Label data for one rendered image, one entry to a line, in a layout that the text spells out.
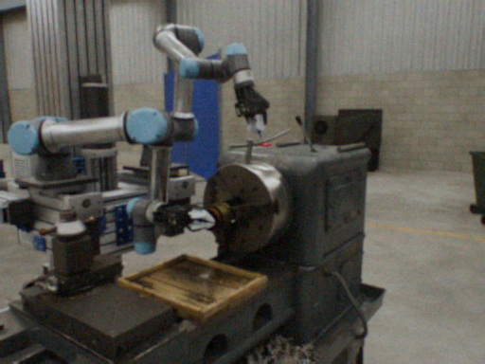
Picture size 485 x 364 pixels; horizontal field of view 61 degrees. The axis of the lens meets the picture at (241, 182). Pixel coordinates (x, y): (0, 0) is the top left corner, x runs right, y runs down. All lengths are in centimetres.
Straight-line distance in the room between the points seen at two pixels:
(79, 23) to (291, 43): 1075
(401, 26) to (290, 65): 307
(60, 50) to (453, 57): 1027
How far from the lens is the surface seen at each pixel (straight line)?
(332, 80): 1190
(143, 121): 137
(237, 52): 158
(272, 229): 137
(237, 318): 131
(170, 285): 133
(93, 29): 202
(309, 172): 144
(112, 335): 92
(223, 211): 132
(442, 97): 1135
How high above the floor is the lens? 141
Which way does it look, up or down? 10 degrees down
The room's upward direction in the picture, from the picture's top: straight up
